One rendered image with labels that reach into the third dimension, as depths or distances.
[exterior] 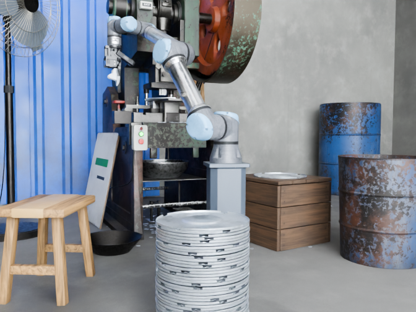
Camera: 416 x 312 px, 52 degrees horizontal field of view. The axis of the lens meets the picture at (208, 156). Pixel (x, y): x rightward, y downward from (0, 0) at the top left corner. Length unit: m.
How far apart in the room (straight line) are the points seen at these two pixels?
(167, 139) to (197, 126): 0.67
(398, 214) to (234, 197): 0.71
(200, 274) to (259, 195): 1.06
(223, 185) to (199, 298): 0.76
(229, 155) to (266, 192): 0.38
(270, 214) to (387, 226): 0.55
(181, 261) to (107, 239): 1.13
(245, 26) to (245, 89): 1.79
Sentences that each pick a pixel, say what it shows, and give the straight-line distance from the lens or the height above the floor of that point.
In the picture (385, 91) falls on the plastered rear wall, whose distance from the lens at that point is 5.52.
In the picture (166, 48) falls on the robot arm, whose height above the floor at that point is 0.97.
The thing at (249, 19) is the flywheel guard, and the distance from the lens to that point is 2.60.
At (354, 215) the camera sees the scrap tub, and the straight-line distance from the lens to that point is 2.06.
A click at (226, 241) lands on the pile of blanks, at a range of 1.23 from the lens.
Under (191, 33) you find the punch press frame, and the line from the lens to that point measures 2.72.
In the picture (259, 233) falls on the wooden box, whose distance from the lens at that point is 2.28.
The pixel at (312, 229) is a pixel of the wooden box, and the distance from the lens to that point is 2.33.
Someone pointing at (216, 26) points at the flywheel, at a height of 1.27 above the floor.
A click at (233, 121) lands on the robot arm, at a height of 0.64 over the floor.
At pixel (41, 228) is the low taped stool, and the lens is 1.87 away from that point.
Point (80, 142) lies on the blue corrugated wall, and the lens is 3.73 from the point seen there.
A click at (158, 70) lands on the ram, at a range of 2.65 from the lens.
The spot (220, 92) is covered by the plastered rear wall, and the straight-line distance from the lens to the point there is 4.18.
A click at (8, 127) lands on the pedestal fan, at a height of 0.62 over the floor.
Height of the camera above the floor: 0.58
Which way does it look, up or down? 3 degrees down
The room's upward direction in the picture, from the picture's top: straight up
